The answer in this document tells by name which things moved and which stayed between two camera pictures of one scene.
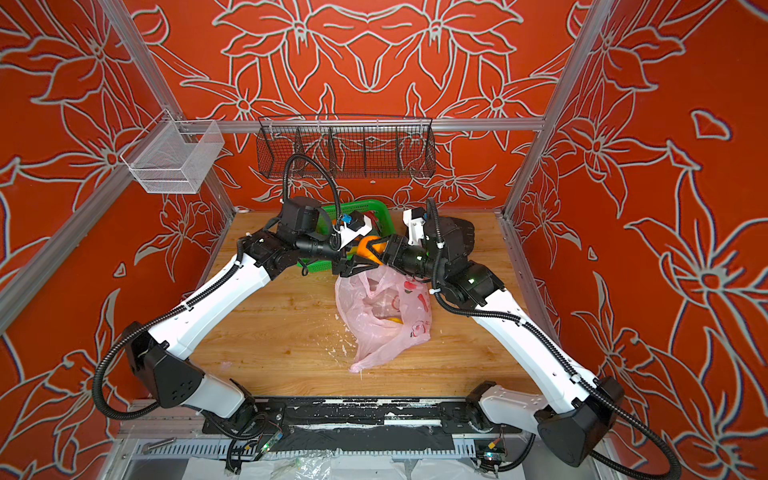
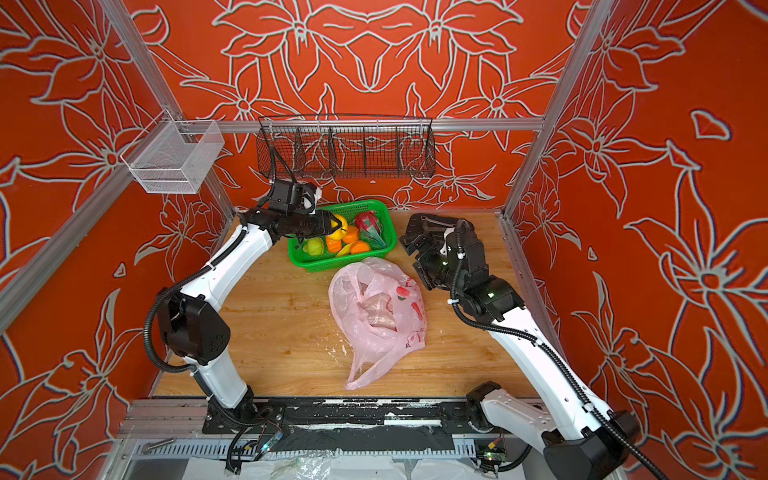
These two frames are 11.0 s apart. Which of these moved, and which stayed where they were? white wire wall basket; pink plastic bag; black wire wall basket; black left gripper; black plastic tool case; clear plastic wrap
Moved: black left gripper; pink plastic bag
Stayed: black plastic tool case; clear plastic wrap; black wire wall basket; white wire wall basket
